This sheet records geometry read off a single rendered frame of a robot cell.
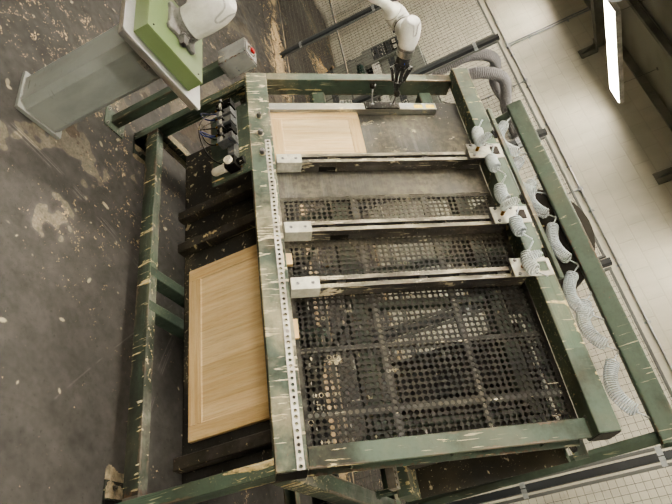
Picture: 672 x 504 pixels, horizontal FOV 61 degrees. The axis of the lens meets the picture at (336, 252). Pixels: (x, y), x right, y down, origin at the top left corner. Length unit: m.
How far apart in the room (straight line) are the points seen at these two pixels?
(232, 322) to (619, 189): 6.33
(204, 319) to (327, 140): 1.13
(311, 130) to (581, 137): 6.11
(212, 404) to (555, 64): 8.13
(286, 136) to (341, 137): 0.29
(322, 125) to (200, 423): 1.64
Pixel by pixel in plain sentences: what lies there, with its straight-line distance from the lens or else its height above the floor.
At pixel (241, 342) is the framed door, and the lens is 2.72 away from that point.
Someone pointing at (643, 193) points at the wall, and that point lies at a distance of 8.23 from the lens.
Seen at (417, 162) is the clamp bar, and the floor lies 1.53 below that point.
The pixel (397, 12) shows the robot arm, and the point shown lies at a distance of 3.13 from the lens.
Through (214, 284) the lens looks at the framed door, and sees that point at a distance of 2.97.
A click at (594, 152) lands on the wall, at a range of 8.64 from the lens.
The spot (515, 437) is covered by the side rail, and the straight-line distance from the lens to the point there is 2.38.
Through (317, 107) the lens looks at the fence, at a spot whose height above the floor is 1.12.
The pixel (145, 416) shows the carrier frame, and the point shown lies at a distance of 2.65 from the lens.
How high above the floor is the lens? 1.81
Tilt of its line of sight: 16 degrees down
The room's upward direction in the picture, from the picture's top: 69 degrees clockwise
